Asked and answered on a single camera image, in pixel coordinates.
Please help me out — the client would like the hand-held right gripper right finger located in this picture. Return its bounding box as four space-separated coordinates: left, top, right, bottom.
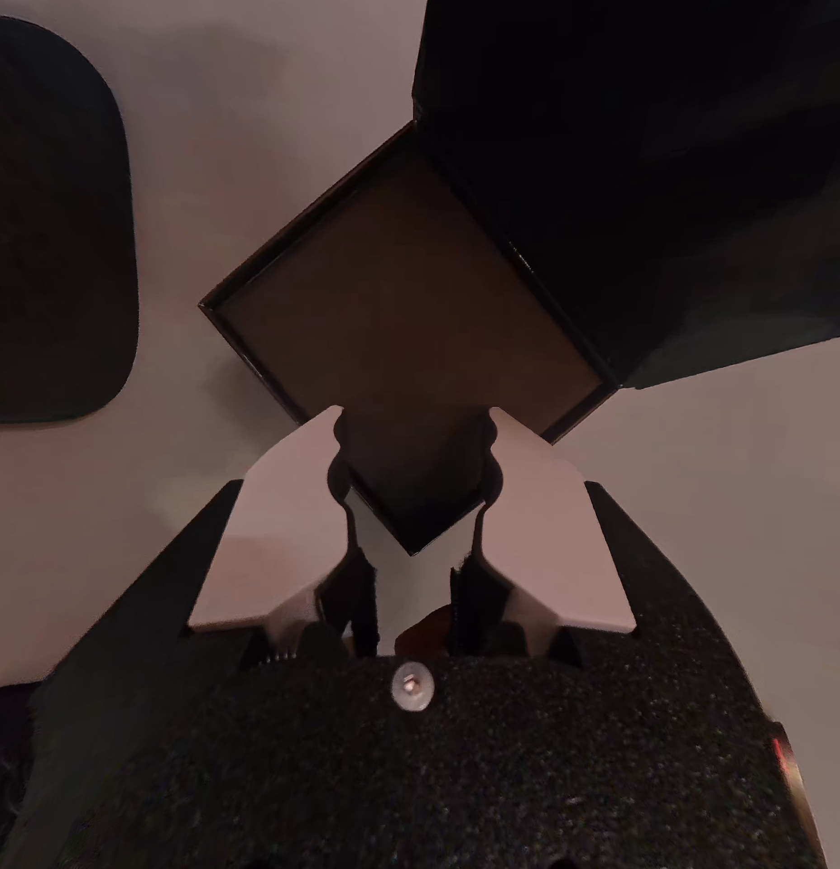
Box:
470 406 639 634

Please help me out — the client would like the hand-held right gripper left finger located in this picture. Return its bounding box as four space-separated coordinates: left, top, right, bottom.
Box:
187 405 358 631

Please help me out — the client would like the black carton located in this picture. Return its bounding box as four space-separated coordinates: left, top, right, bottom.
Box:
216 146 607 544

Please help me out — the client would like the black lego set box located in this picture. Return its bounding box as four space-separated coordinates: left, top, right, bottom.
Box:
197 0 840 559

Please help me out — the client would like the black honeycomb cushion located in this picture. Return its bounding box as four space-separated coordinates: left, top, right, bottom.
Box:
0 14 140 426

